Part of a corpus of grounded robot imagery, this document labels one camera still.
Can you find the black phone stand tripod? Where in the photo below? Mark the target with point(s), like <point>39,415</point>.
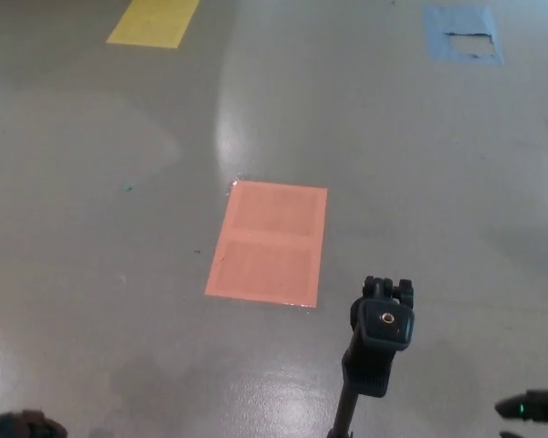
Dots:
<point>370,360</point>

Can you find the orange floor tape patch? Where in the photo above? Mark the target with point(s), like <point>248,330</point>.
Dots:
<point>267,264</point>

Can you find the torn blue floor tape patch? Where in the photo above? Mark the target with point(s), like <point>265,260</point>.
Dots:
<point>438,32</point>

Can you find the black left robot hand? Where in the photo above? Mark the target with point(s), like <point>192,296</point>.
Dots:
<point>23,426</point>

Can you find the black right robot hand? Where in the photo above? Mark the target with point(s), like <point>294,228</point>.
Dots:
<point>541,406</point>

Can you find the yellow floor tape patch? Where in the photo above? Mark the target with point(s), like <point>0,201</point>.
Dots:
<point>153,23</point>

